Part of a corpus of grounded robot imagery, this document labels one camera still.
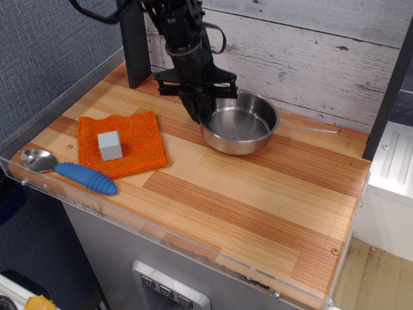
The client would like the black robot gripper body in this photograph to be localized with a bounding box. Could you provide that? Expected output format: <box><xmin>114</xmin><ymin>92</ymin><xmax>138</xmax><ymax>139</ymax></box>
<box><xmin>154</xmin><ymin>45</ymin><xmax>238</xmax><ymax>98</ymax></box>

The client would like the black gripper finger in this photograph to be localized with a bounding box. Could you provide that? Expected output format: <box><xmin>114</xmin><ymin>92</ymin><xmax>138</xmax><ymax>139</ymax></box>
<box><xmin>196</xmin><ymin>94</ymin><xmax>216</xmax><ymax>123</ymax></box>
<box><xmin>179</xmin><ymin>90</ymin><xmax>200</xmax><ymax>123</ymax></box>

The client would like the stainless steel pot with handle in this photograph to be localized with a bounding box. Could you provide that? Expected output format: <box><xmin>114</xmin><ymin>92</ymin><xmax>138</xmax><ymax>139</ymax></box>
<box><xmin>197</xmin><ymin>91</ymin><xmax>341</xmax><ymax>156</ymax></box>

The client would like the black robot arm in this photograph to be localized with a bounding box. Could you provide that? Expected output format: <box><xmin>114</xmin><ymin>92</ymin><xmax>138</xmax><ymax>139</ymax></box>
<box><xmin>137</xmin><ymin>1</ymin><xmax>238</xmax><ymax>123</ymax></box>

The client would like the orange microfiber cloth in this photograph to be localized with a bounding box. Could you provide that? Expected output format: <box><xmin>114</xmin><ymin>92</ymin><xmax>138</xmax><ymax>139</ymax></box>
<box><xmin>77</xmin><ymin>110</ymin><xmax>170</xmax><ymax>179</ymax></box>

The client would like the grey wooden block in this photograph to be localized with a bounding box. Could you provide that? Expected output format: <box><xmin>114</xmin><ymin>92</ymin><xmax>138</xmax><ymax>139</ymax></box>
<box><xmin>97</xmin><ymin>130</ymin><xmax>123</xmax><ymax>161</ymax></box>

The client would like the silver dispenser button panel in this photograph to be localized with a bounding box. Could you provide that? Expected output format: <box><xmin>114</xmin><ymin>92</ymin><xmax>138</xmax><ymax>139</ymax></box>
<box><xmin>132</xmin><ymin>260</ymin><xmax>212</xmax><ymax>309</ymax></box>

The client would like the clear acrylic front guard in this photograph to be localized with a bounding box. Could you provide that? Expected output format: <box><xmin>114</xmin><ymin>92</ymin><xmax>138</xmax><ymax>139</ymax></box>
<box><xmin>1</xmin><ymin>152</ymin><xmax>368</xmax><ymax>309</ymax></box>

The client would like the white cabinet at right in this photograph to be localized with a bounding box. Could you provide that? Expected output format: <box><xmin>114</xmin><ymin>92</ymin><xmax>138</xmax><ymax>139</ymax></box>
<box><xmin>353</xmin><ymin>121</ymin><xmax>412</xmax><ymax>261</ymax></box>

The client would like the yellow object at corner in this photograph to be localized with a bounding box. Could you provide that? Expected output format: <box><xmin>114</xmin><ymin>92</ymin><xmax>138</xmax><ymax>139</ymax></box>
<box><xmin>24</xmin><ymin>295</ymin><xmax>57</xmax><ymax>310</ymax></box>

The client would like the dark vertical post left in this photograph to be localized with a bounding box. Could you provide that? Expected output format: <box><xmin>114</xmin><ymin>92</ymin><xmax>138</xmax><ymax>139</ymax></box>
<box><xmin>119</xmin><ymin>1</ymin><xmax>152</xmax><ymax>88</ymax></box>

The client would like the dark vertical post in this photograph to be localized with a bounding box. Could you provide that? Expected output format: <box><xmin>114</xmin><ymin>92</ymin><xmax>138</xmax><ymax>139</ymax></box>
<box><xmin>119</xmin><ymin>1</ymin><xmax>152</xmax><ymax>88</ymax></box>
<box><xmin>362</xmin><ymin>20</ymin><xmax>412</xmax><ymax>161</ymax></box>

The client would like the metal spoon with blue handle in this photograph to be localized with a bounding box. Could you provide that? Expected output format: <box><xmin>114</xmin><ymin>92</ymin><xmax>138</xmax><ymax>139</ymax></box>
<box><xmin>21</xmin><ymin>149</ymin><xmax>118</xmax><ymax>195</ymax></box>

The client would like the dark vertical post right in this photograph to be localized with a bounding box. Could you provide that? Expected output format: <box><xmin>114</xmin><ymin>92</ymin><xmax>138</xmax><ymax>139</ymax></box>
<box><xmin>362</xmin><ymin>20</ymin><xmax>412</xmax><ymax>161</ymax></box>

